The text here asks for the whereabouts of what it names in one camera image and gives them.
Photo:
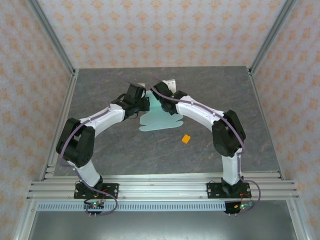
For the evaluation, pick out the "small orange block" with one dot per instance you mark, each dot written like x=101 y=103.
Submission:
x=186 y=139

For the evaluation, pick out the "grey metal sheet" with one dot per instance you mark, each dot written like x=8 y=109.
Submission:
x=160 y=225

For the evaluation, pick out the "aluminium right frame post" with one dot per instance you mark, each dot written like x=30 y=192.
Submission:
x=271 y=37

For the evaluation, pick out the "aluminium right table rail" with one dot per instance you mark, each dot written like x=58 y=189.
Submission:
x=258 y=100

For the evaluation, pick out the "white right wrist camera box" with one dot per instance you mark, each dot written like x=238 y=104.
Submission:
x=171 y=83

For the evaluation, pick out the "left circuit board with LEDs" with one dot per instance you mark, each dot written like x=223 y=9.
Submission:
x=95 y=205

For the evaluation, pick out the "aluminium base rail beam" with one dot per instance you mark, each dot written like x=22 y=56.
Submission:
x=160 y=190

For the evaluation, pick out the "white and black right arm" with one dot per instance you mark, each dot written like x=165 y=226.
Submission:
x=197 y=110

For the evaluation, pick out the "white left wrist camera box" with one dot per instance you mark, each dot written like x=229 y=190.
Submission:
x=142 y=85

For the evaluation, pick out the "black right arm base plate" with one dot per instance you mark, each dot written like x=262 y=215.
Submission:
x=213 y=191

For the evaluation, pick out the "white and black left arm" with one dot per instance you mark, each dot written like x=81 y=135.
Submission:
x=105 y=117

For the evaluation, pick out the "aluminium frame post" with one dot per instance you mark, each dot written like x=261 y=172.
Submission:
x=53 y=37
x=271 y=37

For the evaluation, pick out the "circuit board with leds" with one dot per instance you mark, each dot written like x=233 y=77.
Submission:
x=95 y=205
x=243 y=206

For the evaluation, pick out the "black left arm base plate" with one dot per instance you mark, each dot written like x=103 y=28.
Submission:
x=112 y=191

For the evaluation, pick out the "aluminium frame leg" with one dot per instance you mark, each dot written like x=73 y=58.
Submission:
x=297 y=220
x=26 y=220

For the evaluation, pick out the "aluminium left frame post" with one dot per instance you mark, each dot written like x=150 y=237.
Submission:
x=53 y=37

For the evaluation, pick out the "light teal paper box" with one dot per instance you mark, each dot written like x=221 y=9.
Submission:
x=155 y=122

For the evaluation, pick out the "right circuit board with LEDs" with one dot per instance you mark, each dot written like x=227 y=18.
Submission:
x=243 y=206

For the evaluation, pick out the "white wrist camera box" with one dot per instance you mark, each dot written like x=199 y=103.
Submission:
x=142 y=85
x=171 y=83

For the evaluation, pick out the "aluminium table rail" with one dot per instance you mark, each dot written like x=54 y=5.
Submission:
x=258 y=100
x=67 y=100

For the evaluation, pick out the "aluminium left table rail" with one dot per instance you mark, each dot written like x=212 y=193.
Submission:
x=67 y=100

